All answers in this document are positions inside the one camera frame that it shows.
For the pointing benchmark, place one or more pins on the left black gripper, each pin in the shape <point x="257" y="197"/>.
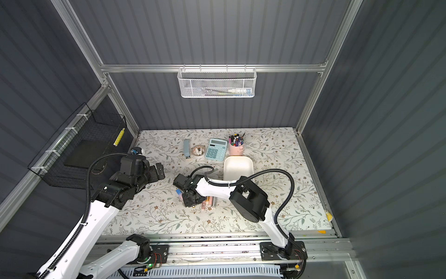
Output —
<point x="153" y="171"/>

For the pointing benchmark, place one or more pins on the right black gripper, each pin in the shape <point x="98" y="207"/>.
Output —
<point x="184" y="190"/>

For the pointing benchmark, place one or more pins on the pink blue lipstick tube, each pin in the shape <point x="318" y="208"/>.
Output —
<point x="179" y="192"/>

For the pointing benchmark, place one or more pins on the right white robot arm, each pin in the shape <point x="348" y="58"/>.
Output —
<point x="248" y="199"/>

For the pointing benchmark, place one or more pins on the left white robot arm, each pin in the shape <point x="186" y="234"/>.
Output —
<point x="101" y="207"/>

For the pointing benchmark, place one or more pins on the white storage box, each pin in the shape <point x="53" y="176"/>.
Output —
<point x="237" y="166"/>

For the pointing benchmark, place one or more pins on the small round dish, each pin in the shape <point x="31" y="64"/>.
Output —
<point x="198" y="151"/>

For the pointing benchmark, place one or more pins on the teal calculator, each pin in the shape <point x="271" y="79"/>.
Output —
<point x="216" y="149"/>

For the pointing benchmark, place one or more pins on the pink pen cup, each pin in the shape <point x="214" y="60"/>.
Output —
<point x="236" y="145"/>

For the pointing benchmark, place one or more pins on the black wire side basket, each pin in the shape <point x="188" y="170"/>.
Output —
<point x="93" y="133"/>

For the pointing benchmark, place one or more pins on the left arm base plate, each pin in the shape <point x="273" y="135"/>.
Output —
<point x="158" y="255"/>

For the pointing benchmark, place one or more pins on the white wire wall basket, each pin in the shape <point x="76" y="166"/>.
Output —
<point x="215" y="84"/>

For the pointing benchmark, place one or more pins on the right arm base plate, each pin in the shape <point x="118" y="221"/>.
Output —
<point x="294" y="250"/>

